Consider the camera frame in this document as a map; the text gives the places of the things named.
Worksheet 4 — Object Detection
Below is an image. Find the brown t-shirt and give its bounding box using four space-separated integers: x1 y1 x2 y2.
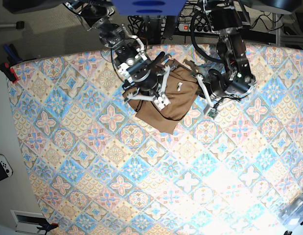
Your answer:
122 60 200 134

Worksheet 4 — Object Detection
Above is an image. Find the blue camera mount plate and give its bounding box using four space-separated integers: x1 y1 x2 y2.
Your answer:
112 0 186 16

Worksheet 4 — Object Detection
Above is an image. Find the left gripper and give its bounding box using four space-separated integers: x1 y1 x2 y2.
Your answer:
195 70 256 118

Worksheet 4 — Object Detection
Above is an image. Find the white floor vent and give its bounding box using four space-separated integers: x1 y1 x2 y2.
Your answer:
11 210 47 235

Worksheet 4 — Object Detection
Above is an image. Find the patterned tablecloth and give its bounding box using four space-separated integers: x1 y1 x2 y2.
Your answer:
8 45 303 235

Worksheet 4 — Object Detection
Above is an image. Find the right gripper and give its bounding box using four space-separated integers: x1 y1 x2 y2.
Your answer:
121 52 171 111

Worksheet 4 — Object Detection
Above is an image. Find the red and black clamp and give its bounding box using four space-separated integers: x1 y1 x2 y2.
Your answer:
0 63 19 84

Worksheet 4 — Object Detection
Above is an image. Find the white power strip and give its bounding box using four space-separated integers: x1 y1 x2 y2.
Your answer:
178 23 212 33

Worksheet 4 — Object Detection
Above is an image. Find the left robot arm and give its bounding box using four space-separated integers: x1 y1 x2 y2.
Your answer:
189 0 256 118

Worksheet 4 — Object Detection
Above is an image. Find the black clamp at bottom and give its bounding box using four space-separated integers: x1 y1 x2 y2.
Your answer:
37 222 59 233

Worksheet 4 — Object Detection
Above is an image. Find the game console with white controller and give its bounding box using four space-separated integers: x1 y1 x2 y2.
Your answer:
0 154 13 181

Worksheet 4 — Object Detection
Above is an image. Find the clear plastic box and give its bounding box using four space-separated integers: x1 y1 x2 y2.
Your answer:
278 193 303 231

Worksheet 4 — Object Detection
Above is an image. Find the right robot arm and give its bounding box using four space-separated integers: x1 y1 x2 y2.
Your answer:
64 0 170 111

